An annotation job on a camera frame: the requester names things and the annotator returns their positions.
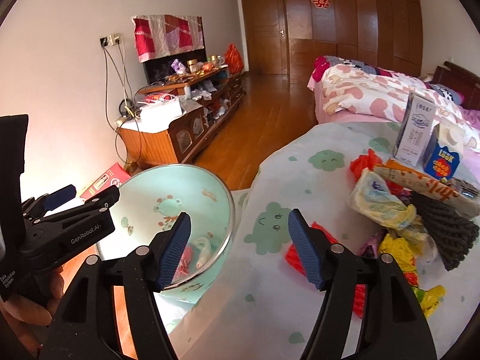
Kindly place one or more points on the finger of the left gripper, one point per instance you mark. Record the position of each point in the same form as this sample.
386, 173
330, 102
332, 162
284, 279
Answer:
58, 198

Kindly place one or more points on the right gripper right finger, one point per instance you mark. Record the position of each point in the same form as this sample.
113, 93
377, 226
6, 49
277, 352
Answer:
393, 326

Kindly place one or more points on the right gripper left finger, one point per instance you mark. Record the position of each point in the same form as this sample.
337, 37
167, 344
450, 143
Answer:
84, 326

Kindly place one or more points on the yellow plastic bag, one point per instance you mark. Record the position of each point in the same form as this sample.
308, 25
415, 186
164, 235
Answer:
400, 250

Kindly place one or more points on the black foam net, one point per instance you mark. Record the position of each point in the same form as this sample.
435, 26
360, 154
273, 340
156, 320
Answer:
453, 234

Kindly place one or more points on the yellow white tissue pack wrapper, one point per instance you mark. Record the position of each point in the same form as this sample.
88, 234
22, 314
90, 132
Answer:
372, 198

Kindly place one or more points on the orange snack wrapper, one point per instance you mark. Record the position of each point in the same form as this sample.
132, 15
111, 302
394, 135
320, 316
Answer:
428, 186

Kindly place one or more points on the red plastic bag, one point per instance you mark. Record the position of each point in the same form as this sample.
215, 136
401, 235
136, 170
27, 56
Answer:
364, 161

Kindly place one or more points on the mint green trash bin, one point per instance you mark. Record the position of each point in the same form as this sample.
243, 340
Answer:
150, 203

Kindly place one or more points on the left hand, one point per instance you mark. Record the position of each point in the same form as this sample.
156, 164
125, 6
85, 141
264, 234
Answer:
22, 313

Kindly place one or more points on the red tissue box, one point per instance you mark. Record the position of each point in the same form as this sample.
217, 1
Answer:
114, 175

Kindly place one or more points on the purple plastic wrapper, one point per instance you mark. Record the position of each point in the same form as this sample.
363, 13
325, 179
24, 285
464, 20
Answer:
370, 249

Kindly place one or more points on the white box on cabinet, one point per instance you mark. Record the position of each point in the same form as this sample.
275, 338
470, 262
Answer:
157, 116

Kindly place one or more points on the wooden TV cabinet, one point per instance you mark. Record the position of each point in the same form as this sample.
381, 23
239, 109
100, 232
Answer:
207, 100

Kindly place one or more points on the white milk carton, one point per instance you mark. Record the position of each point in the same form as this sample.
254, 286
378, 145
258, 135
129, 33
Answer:
415, 130

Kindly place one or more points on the blue Look drink carton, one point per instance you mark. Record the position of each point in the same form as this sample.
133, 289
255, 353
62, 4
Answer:
444, 151

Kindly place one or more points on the red pink patchwork cloth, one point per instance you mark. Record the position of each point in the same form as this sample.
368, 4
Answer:
158, 36

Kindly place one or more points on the red bag on cabinet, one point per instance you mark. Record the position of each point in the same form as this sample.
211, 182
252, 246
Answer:
233, 59

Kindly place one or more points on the wooden door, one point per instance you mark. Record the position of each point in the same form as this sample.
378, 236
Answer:
266, 36

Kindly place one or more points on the brown wooden wardrobe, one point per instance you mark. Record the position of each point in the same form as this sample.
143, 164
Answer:
384, 33

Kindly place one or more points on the red double happiness decal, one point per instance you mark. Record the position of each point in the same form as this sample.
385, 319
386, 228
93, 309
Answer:
321, 4

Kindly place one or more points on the wall power outlet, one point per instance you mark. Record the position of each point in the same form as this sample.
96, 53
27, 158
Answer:
110, 40

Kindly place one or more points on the wooden bed frame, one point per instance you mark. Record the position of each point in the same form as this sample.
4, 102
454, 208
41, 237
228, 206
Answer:
462, 81

